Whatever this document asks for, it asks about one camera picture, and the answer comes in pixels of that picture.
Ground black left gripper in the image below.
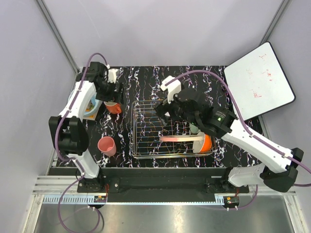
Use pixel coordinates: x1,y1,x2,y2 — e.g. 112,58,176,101
96,79,124,105

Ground orange mug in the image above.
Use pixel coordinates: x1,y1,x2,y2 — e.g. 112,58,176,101
104,101,122,114

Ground green ceramic bowl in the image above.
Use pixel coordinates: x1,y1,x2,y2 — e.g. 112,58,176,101
190,123,200,134

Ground pink and cream plate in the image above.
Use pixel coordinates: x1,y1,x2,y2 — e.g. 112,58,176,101
159,134,205,143

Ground steel wire dish rack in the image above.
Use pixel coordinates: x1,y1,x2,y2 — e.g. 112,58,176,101
130,100,216,159

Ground orange and white bowl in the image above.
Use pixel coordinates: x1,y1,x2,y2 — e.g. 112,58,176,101
192,132,212,153

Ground pink plastic cup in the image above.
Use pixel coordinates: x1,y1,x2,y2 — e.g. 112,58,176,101
97,136,116,157

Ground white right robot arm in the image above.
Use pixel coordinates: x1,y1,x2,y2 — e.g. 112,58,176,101
155,89,304,193

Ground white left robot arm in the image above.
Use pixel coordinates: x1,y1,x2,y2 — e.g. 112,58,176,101
49,62,124,192

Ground light blue headphones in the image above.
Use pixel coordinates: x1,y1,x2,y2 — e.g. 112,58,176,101
84,95,102,117

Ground orange and white coaster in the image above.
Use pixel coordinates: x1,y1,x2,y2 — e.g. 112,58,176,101
83,108,99,120

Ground white board with dark rim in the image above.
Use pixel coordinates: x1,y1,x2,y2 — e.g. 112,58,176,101
224,42,296,120

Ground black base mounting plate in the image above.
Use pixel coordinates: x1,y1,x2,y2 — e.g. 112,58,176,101
77,172,249,199

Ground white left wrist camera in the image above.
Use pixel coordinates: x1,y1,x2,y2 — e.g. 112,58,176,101
107,68,120,83

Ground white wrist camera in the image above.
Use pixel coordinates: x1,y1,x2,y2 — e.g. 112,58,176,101
160,76,181,104
107,68,120,83

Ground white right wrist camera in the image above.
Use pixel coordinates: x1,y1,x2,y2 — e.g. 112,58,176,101
160,76,181,104

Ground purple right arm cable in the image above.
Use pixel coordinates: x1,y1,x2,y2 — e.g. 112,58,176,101
165,70,311,212

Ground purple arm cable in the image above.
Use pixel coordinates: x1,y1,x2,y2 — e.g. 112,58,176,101
165,70,311,212
53,52,110,231

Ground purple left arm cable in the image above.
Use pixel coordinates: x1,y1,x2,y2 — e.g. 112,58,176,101
53,52,110,231

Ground grey slotted cable duct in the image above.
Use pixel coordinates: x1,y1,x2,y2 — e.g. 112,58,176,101
43,194,225,205

